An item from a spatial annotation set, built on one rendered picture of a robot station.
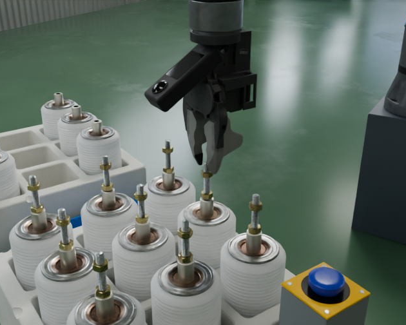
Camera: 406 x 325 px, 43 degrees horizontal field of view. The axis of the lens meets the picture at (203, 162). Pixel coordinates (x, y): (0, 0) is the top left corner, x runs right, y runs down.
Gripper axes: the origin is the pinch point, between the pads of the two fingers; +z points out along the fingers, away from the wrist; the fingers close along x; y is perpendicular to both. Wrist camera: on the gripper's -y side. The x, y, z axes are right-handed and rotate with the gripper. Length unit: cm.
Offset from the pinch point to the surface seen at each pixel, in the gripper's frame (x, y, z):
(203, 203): -0.6, -0.4, 6.9
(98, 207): 11.2, -13.5, 9.2
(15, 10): 308, 54, 24
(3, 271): 13.1, -29.5, 16.5
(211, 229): -4.1, -1.1, 9.6
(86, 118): 51, 1, 9
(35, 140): 68, -7, 19
